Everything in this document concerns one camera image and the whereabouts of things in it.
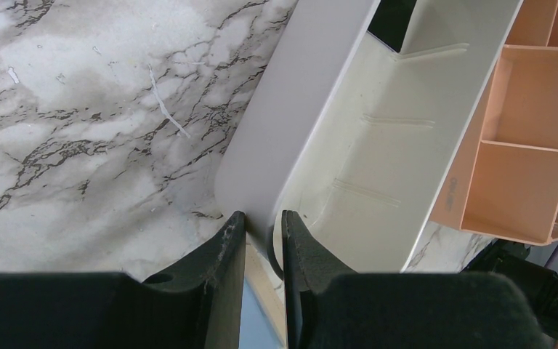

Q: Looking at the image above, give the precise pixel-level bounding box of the white oblong tray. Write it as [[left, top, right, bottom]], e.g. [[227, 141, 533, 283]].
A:
[[214, 1, 521, 273]]

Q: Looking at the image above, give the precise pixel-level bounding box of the orange plastic file rack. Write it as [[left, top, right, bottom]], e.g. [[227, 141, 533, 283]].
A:
[[431, 1, 558, 246]]

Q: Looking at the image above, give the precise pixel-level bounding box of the stack of cards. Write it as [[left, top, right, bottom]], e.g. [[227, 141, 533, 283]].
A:
[[368, 0, 416, 52]]

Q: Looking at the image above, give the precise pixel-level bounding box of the beige card holder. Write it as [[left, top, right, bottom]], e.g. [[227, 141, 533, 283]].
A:
[[238, 243, 287, 348]]

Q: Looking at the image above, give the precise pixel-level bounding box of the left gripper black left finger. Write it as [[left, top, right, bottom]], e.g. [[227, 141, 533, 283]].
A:
[[0, 212, 246, 348]]

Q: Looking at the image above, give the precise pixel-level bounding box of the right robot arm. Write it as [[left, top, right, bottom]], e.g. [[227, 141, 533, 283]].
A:
[[463, 240, 558, 340]]

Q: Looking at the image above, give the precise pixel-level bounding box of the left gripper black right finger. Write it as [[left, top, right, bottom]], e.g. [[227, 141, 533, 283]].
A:
[[281, 210, 547, 348]]

